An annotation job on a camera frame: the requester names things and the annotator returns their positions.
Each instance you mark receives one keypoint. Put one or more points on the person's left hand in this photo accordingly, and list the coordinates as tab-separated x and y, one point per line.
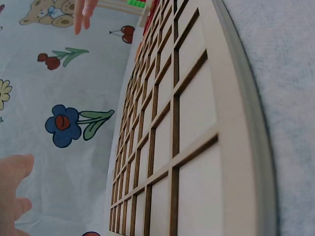
9	186

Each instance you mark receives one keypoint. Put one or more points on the person's right hand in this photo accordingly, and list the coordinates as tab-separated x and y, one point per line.
85	9

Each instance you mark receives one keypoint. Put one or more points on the person's right fingers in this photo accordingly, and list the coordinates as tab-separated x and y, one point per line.
81	17

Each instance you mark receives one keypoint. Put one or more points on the light wooden tray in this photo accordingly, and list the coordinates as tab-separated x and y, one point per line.
118	6

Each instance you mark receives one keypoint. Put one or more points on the green block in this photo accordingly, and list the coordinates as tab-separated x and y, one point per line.
134	2

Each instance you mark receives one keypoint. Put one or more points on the red tile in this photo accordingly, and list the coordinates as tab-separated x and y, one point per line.
149	19

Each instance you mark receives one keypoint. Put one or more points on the wooden grid board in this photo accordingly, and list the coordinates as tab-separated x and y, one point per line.
197	123

